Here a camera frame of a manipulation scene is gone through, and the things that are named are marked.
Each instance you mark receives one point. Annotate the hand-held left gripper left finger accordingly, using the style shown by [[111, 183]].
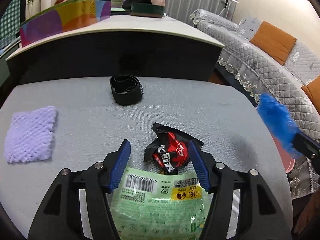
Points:
[[120, 165]]

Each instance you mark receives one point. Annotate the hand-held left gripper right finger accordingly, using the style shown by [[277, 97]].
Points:
[[200, 165]]

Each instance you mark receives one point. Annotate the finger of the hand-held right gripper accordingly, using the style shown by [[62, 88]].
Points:
[[308, 140], [311, 152]]

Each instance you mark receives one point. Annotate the pink plastic bin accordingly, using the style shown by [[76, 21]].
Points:
[[287, 165]]

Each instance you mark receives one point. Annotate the black red snack wrapper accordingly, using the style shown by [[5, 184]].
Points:
[[172, 152]]

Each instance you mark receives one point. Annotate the blue plastic bag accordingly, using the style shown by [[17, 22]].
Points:
[[277, 120]]

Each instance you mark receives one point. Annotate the green snack packet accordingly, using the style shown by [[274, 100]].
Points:
[[155, 205]]

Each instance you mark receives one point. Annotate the black fabric band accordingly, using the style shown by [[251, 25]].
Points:
[[125, 100]]

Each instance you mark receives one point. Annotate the purple foam fruit net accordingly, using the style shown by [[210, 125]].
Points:
[[30, 135]]

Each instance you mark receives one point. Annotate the person's right hand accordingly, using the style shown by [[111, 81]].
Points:
[[310, 215]]

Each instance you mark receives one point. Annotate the orange cushion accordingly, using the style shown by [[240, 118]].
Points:
[[312, 92], [273, 42]]

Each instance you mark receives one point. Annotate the grey padded table cover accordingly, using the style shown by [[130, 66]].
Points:
[[87, 130]]

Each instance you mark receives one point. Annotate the sofa with grey quilted cover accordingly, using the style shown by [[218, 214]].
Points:
[[250, 55]]

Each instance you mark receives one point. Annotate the white top coffee table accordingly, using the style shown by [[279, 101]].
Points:
[[112, 55]]

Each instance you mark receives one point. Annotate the multicoloured rectangular box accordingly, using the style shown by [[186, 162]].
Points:
[[62, 20]]

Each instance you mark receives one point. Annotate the dark green round container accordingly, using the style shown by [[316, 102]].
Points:
[[147, 10]]

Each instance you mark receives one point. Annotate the white floor stand black head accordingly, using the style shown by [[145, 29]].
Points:
[[226, 1]]

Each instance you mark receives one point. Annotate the green checked cloth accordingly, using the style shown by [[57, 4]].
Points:
[[11, 17]]

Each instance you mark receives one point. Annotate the potted bamboo plant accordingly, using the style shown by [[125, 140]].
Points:
[[31, 3]]

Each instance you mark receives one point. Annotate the black television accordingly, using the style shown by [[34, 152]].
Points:
[[24, 5]]

